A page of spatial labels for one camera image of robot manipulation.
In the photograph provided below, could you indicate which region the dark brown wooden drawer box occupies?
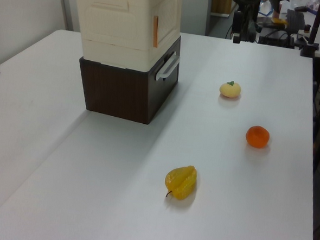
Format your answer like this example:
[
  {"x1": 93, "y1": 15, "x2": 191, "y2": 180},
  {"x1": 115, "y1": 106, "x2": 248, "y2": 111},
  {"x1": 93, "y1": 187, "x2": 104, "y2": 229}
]
[{"x1": 75, "y1": 29, "x2": 182, "y2": 127}]

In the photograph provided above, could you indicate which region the black device with green hue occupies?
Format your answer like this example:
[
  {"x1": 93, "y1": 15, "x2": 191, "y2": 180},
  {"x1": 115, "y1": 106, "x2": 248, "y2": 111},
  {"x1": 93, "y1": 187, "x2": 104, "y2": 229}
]
[{"x1": 247, "y1": 20, "x2": 258, "y2": 43}]

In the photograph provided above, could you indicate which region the white drawer handle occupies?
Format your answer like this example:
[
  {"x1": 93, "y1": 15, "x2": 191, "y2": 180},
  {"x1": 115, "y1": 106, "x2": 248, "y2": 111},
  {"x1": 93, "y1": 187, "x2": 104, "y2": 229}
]
[{"x1": 156, "y1": 50, "x2": 181, "y2": 82}]

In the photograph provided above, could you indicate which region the yellow flat object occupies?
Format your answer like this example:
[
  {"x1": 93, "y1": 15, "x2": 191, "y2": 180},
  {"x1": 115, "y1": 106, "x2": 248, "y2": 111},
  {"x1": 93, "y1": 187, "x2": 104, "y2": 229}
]
[{"x1": 270, "y1": 17, "x2": 289, "y2": 26}]

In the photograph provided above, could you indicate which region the yellow starfruit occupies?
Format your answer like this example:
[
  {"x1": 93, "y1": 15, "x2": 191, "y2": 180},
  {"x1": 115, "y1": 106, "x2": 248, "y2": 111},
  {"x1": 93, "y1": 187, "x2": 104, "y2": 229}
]
[{"x1": 163, "y1": 163, "x2": 199, "y2": 201}]

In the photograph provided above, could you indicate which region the black stand pole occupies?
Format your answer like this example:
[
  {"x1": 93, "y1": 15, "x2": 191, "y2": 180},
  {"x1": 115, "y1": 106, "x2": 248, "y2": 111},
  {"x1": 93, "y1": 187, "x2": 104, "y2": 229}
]
[{"x1": 308, "y1": 0, "x2": 320, "y2": 47}]

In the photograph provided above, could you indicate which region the black clamp base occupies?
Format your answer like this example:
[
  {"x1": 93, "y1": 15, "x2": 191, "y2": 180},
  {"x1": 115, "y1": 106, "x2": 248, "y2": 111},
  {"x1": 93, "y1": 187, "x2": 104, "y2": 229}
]
[{"x1": 300, "y1": 43, "x2": 319, "y2": 58}]

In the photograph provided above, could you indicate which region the orange tangerine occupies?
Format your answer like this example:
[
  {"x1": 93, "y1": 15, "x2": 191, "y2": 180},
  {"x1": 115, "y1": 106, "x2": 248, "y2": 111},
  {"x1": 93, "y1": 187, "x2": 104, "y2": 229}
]
[{"x1": 245, "y1": 125, "x2": 271, "y2": 149}]

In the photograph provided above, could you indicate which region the pale yellow fruit green leaf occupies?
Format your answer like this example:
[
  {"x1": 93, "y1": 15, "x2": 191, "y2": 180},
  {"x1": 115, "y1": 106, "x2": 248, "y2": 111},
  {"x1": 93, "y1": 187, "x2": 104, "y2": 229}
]
[{"x1": 219, "y1": 80, "x2": 243, "y2": 99}]

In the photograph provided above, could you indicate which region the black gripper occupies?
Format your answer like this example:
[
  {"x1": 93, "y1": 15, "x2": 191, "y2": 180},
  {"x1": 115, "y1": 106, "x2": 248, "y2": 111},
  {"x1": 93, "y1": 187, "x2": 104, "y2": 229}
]
[{"x1": 229, "y1": 0, "x2": 263, "y2": 46}]

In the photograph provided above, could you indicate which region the cream plastic cabinet box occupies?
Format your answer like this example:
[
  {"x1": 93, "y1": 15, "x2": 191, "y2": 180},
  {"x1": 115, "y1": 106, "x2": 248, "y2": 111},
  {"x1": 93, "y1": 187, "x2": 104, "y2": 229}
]
[{"x1": 69, "y1": 0, "x2": 184, "y2": 73}]

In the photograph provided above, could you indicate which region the black electronics box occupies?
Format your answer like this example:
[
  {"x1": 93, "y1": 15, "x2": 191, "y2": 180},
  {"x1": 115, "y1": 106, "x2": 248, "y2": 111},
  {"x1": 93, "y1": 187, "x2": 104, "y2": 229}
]
[{"x1": 258, "y1": 27, "x2": 296, "y2": 49}]

